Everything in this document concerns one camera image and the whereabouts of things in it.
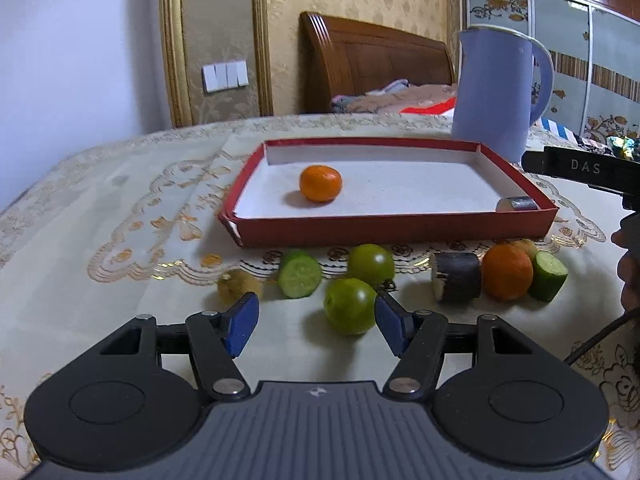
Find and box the white wall switch panel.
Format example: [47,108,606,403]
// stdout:
[201,60,250,94]

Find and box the gold wall moulding frame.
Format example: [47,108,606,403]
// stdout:
[159,0,273,128]

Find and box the lilac plastic kettle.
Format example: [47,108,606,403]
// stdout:
[450,25,556,163]

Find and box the red cardboard tray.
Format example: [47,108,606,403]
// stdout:
[217,137,560,248]

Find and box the orange mandarin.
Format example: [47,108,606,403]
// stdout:
[481,244,535,302]
[299,164,344,204]

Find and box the dark cylindrical vegetable piece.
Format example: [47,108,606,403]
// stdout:
[496,196,540,212]
[430,252,482,304]

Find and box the black cable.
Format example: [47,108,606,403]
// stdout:
[562,307,640,365]

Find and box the pile of bedding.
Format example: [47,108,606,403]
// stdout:
[329,79,458,116]

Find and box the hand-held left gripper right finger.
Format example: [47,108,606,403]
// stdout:
[375,294,538,396]

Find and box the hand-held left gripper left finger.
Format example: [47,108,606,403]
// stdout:
[95,292,261,402]

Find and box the person's right hand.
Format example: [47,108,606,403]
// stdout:
[611,210,640,313]

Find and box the colourful clothes pile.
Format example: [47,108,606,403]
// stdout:
[575,132,640,161]

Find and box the green round fruit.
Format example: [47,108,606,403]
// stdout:
[323,277,379,336]
[347,243,396,288]

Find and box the wooden bed headboard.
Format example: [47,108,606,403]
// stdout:
[299,11,457,113]

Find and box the cucumber piece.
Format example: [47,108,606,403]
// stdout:
[277,250,323,301]
[528,251,569,303]

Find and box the blue striped cloth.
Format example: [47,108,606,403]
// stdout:
[542,119,581,143]

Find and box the embroidered beige tablecloth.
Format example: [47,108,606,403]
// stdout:
[0,112,640,480]

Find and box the small yellow-brown fruit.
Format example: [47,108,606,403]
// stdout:
[217,270,263,306]
[510,240,540,261]

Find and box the wardrobe with floral doors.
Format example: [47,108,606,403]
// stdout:
[460,0,640,143]

